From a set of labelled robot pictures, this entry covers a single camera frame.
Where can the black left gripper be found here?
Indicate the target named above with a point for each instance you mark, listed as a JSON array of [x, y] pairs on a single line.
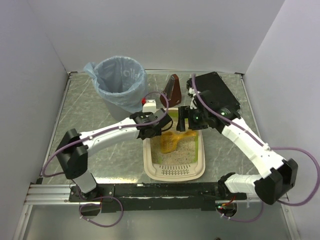
[[163, 120]]

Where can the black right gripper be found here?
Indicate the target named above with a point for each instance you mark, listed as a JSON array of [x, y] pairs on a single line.
[[184, 118]]

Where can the yellow litter scoop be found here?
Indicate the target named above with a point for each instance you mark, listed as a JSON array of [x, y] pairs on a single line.
[[169, 140]]

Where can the beige litter box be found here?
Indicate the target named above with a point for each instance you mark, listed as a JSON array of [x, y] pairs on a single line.
[[174, 173]]

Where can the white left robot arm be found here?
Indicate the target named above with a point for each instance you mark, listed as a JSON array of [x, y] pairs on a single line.
[[75, 148]]

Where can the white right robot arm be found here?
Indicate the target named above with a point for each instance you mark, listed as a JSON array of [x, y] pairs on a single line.
[[276, 175]]

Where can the beige cat litter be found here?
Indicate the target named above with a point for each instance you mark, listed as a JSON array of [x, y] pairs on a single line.
[[185, 153]]

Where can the brown wooden metronome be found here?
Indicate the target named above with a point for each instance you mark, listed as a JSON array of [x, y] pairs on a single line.
[[172, 91]]

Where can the black rectangular case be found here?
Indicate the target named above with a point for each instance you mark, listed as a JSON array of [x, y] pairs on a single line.
[[215, 93]]

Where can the grey bin with blue bag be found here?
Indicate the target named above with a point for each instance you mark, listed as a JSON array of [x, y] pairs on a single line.
[[121, 82]]

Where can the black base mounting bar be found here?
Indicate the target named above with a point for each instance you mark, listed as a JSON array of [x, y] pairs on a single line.
[[113, 197]]

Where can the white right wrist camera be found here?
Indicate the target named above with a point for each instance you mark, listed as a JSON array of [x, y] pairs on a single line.
[[192, 94]]

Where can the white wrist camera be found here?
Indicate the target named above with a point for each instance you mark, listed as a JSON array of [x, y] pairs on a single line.
[[192, 94], [149, 105]]

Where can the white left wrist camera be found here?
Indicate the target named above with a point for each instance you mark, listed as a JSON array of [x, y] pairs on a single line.
[[149, 105]]

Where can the aluminium rail frame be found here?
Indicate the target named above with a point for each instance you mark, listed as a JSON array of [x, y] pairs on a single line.
[[44, 194]]

